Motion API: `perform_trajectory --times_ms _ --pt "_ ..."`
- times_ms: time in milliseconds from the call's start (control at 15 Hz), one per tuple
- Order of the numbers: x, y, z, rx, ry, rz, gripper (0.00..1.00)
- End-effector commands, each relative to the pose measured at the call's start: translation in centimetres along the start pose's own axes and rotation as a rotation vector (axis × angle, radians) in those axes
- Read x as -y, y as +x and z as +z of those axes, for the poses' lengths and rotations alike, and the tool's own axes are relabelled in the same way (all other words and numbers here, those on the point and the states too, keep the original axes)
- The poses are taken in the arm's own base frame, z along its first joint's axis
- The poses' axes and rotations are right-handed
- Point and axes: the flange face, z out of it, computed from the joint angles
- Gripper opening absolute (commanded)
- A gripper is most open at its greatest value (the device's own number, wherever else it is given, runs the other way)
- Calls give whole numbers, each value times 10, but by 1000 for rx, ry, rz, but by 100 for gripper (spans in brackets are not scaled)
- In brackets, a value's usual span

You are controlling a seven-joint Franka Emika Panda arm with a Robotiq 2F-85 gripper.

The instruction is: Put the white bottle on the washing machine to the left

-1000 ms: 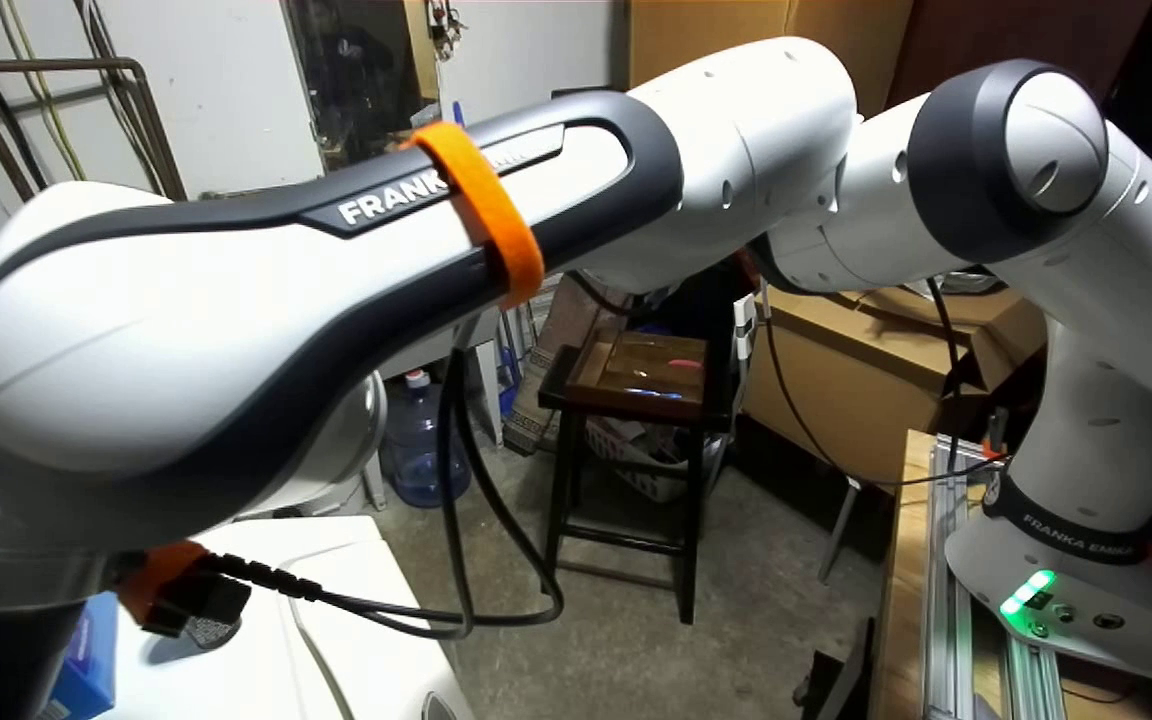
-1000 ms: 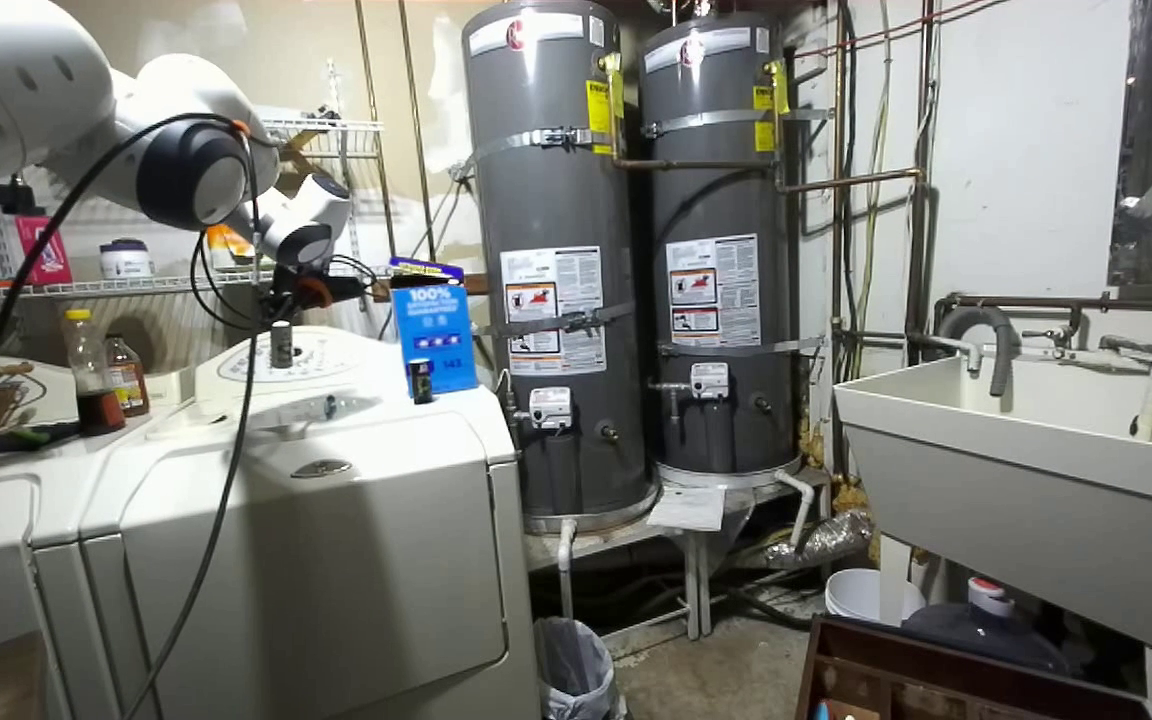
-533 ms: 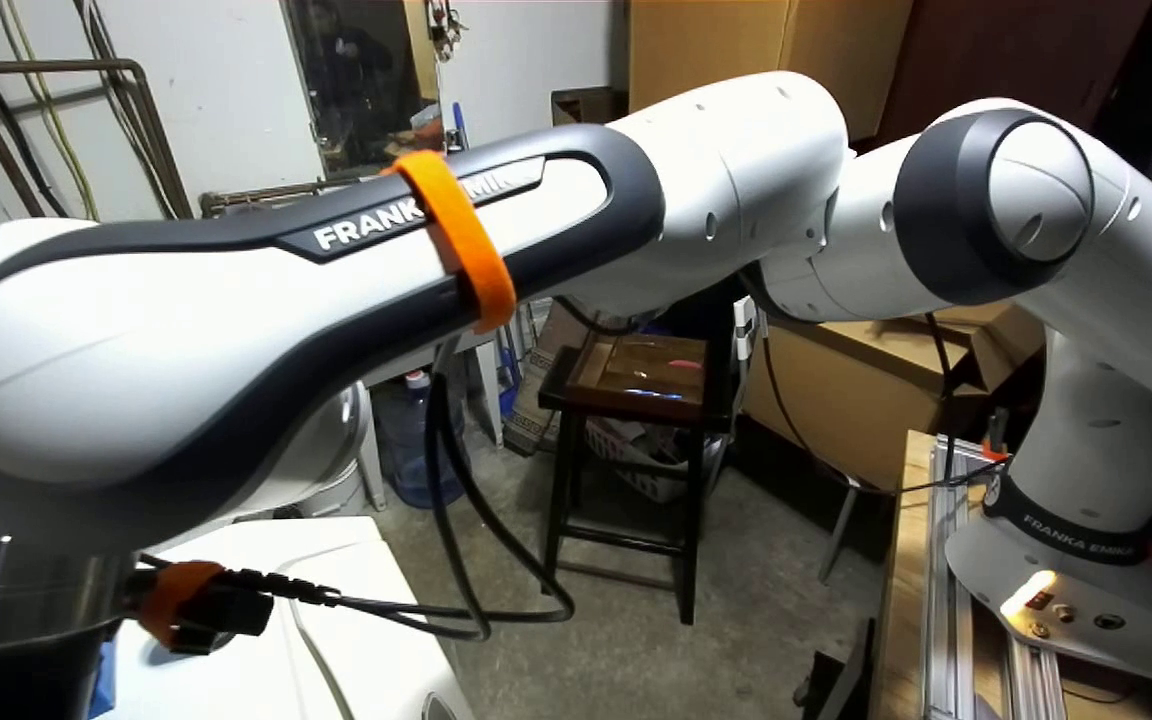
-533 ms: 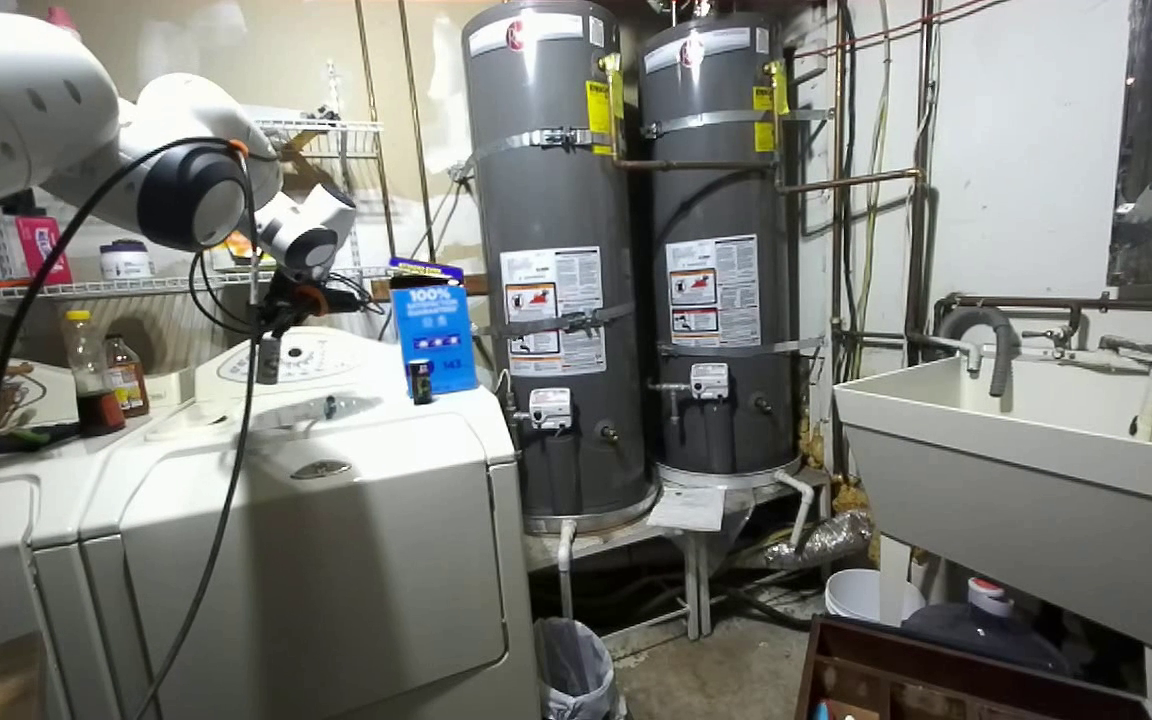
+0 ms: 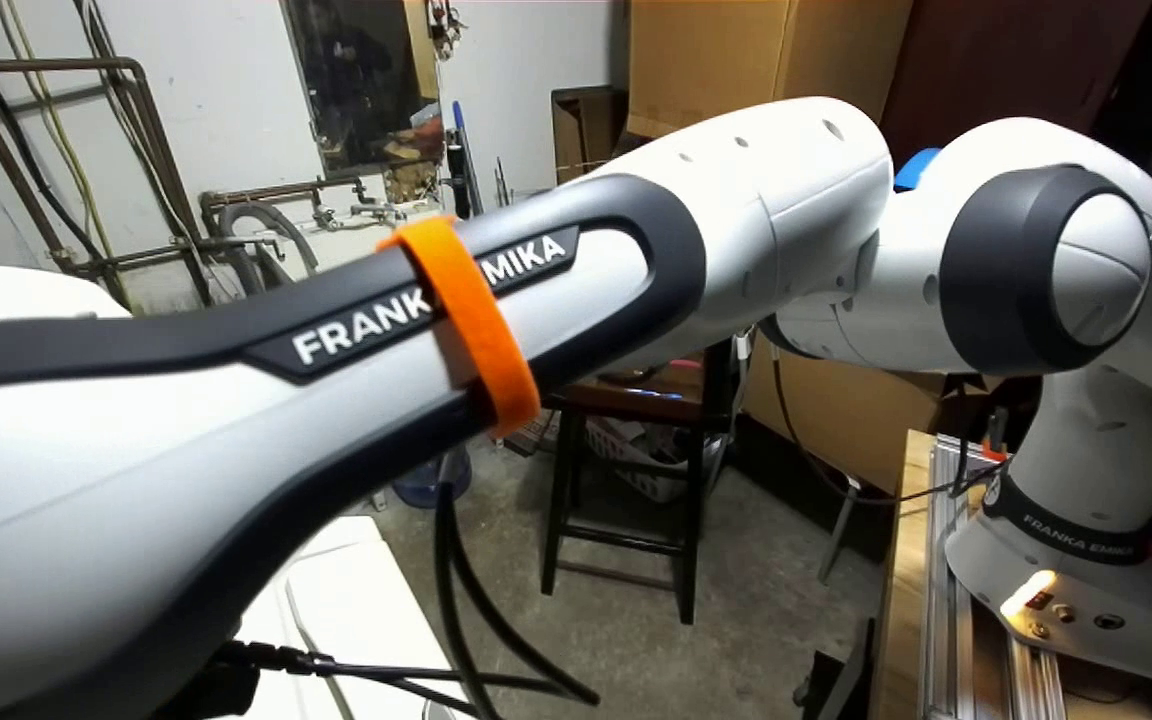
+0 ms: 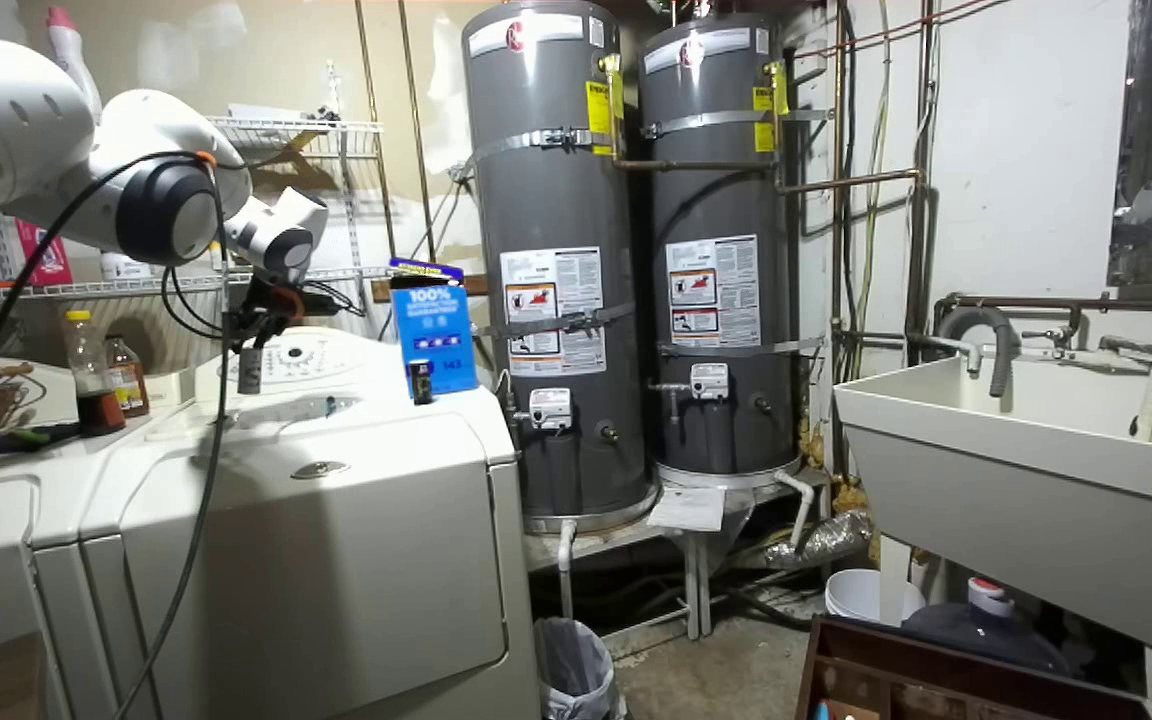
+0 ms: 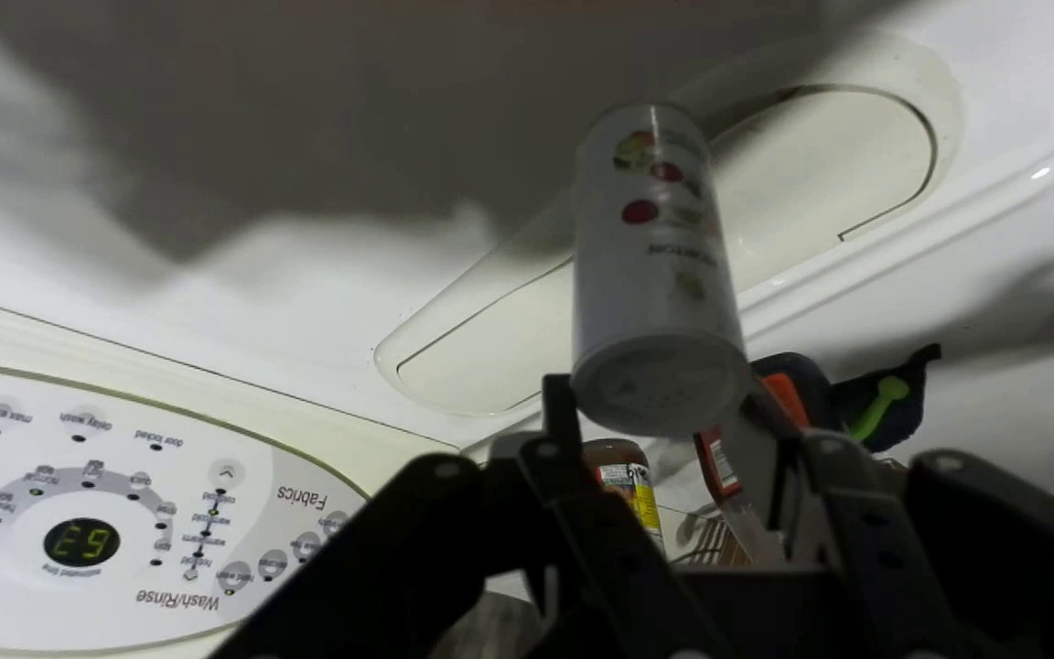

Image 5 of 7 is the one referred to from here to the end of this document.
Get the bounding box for dark wooden stool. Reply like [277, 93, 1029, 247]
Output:
[536, 334, 747, 627]

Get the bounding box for white laundry basket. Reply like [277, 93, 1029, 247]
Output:
[589, 415, 728, 509]

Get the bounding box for large blue water jug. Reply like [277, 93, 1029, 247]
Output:
[394, 449, 476, 512]

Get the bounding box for brown cardboard box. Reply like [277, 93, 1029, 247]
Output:
[739, 333, 950, 501]

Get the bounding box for white washer with round panel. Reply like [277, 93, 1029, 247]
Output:
[234, 512, 479, 720]

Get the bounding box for large flat cardboard sheet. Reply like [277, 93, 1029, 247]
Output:
[626, 0, 916, 135]

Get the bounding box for metal sink faucet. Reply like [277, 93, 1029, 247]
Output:
[195, 171, 410, 276]

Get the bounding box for wooden workbench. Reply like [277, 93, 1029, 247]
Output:
[868, 426, 1152, 720]

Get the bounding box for dark red panel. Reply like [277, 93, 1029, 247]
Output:
[887, 0, 1152, 135]

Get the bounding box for orange velcro strap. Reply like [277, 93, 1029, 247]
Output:
[375, 211, 547, 441]

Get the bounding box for small brown wall box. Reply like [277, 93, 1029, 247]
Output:
[547, 83, 632, 182]

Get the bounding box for blue handled brush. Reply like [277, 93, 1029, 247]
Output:
[443, 97, 490, 222]

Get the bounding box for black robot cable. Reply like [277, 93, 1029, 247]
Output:
[428, 455, 508, 720]
[449, 530, 605, 712]

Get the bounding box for round wall ornament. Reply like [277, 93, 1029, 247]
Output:
[419, 0, 468, 65]

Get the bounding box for aluminium rail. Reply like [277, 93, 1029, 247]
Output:
[928, 435, 1071, 720]

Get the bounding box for metal wall pipes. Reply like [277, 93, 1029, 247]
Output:
[0, 0, 213, 312]

